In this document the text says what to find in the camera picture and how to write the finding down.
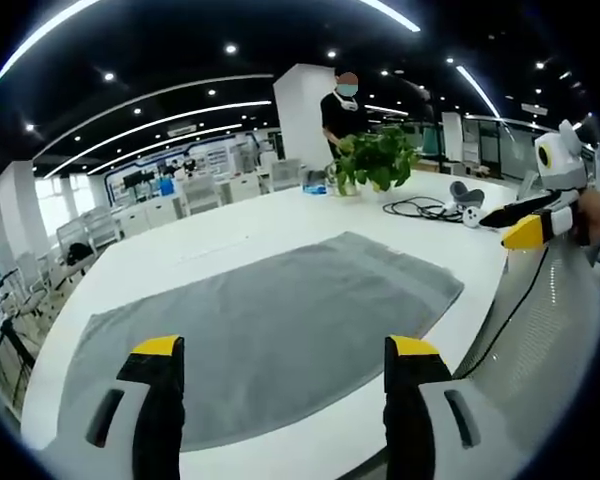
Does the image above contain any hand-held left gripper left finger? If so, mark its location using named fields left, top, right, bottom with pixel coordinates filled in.
left=38, top=334, right=187, bottom=480

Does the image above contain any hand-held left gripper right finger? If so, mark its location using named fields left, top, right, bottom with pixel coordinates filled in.
left=382, top=334, right=521, bottom=480

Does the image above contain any grey towel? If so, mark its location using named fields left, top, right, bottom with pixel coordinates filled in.
left=57, top=230, right=465, bottom=454

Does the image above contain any person's right hand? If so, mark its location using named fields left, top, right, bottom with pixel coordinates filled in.
left=570, top=189, right=600, bottom=251

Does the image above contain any grey headset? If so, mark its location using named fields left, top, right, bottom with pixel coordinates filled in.
left=448, top=180, right=485, bottom=209

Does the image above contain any grey mesh office chair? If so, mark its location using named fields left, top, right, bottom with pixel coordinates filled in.
left=452, top=169, right=600, bottom=401

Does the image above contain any green potted plant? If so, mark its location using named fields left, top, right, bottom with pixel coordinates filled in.
left=332, top=127, right=421, bottom=198

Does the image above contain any white table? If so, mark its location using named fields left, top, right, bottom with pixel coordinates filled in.
left=18, top=168, right=521, bottom=480

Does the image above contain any white office chair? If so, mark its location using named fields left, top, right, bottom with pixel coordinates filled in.
left=270, top=157, right=302, bottom=193
left=179, top=174, right=224, bottom=217

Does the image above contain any white pillar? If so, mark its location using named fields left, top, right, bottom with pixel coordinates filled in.
left=272, top=63, right=337, bottom=174

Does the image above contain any black cable on chair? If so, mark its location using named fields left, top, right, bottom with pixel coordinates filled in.
left=467, top=244, right=551, bottom=374

